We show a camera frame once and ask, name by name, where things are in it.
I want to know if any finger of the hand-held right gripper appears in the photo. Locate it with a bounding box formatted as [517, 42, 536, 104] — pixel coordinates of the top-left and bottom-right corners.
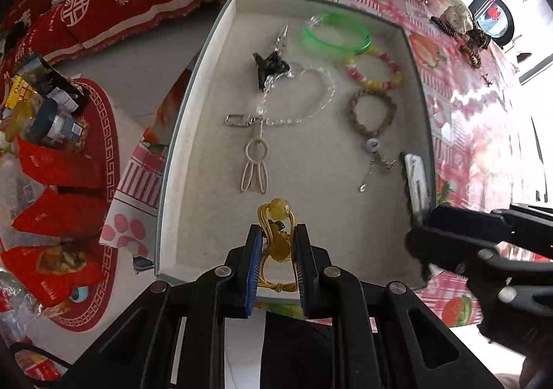
[421, 204, 553, 262]
[405, 228, 553, 357]

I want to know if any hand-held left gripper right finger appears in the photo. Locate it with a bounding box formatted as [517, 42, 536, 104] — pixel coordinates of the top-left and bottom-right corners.
[293, 222, 504, 389]

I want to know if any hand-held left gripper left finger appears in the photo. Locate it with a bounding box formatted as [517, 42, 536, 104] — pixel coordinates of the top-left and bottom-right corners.
[71, 222, 265, 389]

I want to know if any yellow cord pendant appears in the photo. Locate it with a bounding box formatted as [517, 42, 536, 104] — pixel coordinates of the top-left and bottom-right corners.
[257, 198, 301, 292]

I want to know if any white tray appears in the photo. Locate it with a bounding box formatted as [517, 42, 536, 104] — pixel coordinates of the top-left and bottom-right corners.
[154, 0, 436, 290]

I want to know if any silver rabbit keychain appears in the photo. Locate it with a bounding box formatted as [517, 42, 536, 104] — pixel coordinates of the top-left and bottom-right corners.
[225, 112, 269, 193]

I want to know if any clear crystal chain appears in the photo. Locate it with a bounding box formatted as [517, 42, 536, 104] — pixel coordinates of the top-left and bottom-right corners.
[257, 61, 337, 128]

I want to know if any black hair clip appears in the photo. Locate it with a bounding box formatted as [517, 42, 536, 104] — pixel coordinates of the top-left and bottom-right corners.
[253, 50, 291, 89]

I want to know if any green bangle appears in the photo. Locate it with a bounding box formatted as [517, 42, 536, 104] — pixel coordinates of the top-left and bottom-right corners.
[301, 12, 372, 59]

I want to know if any person's right forearm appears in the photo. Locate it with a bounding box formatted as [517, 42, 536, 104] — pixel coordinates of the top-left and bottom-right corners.
[518, 354, 553, 389]

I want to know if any pink checked tablecloth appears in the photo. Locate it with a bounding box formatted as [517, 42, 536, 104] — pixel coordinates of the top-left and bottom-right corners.
[100, 0, 538, 329]

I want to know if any orange printed paper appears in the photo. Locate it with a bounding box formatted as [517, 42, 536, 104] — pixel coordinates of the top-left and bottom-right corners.
[144, 69, 193, 145]

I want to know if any red snack packet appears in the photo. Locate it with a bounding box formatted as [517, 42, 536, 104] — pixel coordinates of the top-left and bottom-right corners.
[11, 186, 109, 243]
[17, 136, 109, 189]
[0, 242, 109, 307]

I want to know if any round black framed mirror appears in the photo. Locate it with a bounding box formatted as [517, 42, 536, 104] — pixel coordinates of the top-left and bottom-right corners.
[469, 0, 515, 46]

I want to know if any white cloth flower scrunchie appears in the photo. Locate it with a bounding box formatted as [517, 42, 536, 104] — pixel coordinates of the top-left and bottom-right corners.
[441, 4, 475, 33]

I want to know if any silver hair clip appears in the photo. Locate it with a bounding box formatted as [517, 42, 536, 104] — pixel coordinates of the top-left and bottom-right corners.
[274, 24, 291, 55]

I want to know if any jar with blue lid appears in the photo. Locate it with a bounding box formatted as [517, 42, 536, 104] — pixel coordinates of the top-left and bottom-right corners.
[30, 99, 87, 148]

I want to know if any black snack packet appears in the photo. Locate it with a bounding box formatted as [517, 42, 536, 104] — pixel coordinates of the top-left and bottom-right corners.
[17, 54, 89, 113]

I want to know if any yellow packet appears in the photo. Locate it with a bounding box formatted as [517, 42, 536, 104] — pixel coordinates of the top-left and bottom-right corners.
[4, 74, 35, 113]

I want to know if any pink yellow bead bracelet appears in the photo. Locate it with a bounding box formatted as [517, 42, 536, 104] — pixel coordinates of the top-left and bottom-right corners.
[343, 46, 404, 91]

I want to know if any black cable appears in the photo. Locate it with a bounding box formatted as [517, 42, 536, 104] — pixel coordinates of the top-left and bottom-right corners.
[11, 341, 72, 372]

